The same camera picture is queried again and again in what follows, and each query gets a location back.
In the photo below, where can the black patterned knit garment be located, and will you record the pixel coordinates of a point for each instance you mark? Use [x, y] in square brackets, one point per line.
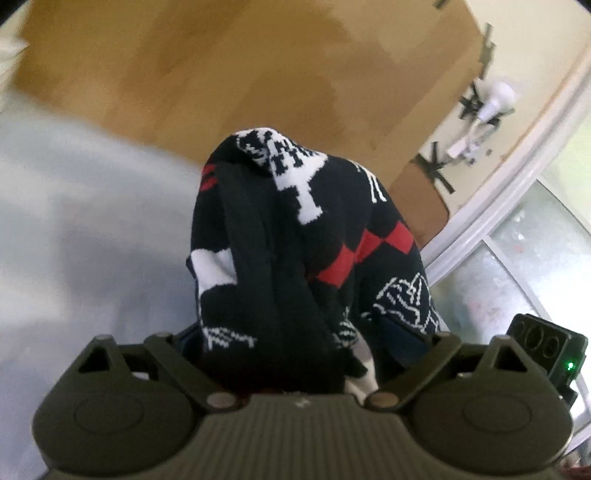
[300, 267]

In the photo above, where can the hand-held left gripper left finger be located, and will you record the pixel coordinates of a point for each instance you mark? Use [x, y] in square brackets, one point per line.
[178, 360]

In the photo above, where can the grey striped bed sheet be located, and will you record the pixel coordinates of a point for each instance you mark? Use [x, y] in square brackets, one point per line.
[92, 230]

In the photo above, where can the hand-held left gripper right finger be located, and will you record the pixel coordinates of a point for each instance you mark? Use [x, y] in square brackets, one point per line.
[429, 355]

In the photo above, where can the brown cardboard sheet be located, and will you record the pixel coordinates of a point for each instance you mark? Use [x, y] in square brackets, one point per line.
[258, 78]

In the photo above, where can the grey tape strip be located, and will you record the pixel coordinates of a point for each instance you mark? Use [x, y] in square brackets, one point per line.
[488, 46]

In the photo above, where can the white wall adapter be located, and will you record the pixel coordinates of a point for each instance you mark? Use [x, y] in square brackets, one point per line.
[494, 101]

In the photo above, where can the white framed window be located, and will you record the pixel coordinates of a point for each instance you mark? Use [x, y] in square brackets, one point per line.
[521, 221]

